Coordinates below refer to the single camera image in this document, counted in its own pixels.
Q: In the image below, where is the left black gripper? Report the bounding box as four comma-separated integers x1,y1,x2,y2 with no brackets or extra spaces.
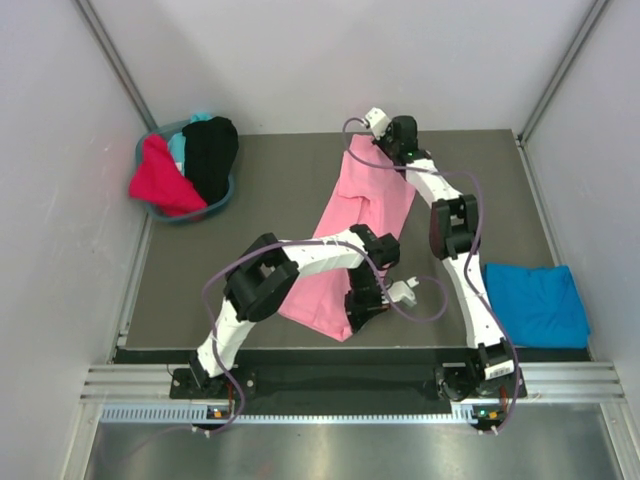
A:
343,268,389,333

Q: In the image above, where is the pink t shirt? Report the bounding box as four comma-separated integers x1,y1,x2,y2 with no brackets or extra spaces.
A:
279,135,415,342

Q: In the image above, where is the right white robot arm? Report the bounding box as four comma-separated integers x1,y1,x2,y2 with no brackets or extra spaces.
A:
365,108,521,401

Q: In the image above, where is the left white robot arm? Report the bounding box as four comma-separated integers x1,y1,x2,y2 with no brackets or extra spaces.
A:
189,224,400,397

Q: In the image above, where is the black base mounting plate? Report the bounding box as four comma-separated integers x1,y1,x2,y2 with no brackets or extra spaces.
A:
168,362,529,403

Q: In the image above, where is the folded blue t shirt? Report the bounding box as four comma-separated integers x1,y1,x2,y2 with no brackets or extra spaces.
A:
483,263,590,349

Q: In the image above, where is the black t shirt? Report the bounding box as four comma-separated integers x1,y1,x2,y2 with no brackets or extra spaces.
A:
182,117,239,205

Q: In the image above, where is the light blue t shirt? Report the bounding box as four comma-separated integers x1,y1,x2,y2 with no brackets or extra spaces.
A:
168,113,213,176

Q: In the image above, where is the blue plastic basket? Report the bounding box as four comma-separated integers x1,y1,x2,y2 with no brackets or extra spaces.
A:
134,119,236,225

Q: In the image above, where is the red t shirt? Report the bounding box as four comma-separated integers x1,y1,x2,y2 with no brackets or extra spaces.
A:
128,134,207,217

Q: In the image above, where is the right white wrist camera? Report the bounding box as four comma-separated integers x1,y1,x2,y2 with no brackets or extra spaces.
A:
363,107,391,139

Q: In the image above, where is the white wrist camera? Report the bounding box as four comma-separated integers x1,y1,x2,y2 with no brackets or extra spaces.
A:
387,277,419,308
363,107,391,139

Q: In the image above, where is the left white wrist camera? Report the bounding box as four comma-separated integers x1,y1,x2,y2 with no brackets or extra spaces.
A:
387,277,419,308

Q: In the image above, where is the slotted grey cable duct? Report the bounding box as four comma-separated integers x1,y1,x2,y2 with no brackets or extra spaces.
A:
100,404,499,425

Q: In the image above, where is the aluminium front rail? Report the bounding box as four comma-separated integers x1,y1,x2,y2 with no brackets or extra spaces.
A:
80,362,625,403

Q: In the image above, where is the right aluminium corner post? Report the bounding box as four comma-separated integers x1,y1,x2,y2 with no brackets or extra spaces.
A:
516,0,612,148

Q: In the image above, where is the aluminium corner post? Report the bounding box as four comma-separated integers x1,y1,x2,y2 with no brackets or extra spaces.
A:
71,0,157,130
516,0,612,148

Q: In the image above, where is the left aluminium corner post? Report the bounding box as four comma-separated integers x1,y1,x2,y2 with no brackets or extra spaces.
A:
71,0,157,130

